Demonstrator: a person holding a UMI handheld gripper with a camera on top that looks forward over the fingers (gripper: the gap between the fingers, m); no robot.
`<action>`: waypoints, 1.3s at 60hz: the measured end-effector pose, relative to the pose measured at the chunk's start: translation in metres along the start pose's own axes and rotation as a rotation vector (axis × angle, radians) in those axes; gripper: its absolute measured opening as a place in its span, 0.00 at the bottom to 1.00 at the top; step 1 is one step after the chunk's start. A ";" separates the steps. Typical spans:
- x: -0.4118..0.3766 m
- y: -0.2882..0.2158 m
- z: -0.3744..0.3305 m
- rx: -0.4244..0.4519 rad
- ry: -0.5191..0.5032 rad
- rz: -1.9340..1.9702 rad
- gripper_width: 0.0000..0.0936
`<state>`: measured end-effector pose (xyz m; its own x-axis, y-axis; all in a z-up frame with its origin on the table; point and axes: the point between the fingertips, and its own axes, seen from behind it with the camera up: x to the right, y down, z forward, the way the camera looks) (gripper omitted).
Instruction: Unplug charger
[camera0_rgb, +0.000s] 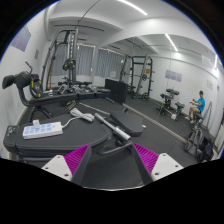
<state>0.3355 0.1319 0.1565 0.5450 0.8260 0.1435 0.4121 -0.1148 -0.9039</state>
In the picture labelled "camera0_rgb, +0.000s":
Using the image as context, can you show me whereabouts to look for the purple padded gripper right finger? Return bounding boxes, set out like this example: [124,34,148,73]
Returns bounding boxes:
[131,143,183,185]

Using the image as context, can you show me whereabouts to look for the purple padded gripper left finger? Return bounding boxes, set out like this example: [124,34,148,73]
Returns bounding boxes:
[42,144,92,185]

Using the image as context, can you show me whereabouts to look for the white charger plug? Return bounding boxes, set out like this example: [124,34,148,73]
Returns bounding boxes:
[33,120,40,129]

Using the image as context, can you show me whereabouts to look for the black padded weight bench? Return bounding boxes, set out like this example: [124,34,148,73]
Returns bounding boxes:
[3,109,145,158]

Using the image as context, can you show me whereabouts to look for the white power strip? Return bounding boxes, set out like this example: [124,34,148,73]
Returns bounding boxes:
[22,122,63,139]

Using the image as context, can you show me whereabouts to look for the silver barbell bar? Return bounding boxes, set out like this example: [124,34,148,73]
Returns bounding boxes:
[94,113,131,141]

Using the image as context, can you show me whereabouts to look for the black exercise machine with pads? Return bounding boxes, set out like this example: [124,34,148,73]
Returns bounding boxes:
[2,62,77,121]

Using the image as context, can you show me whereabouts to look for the black plyo box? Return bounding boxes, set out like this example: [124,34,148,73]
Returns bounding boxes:
[105,79,127,104]

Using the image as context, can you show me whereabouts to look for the grey window curtains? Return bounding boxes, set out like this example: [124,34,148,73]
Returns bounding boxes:
[52,45,124,78]

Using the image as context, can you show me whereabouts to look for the white coiled power cable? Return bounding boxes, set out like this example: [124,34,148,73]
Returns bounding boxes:
[61,107,96,129]

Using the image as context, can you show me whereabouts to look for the large wall mirror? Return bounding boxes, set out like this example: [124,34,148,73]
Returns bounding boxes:
[123,33,224,158]

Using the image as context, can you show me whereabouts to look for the black cable machine rack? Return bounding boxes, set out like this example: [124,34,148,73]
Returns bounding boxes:
[41,27,90,90]

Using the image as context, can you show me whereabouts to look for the purple wall poster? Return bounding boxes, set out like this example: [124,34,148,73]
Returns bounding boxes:
[11,26,31,51]

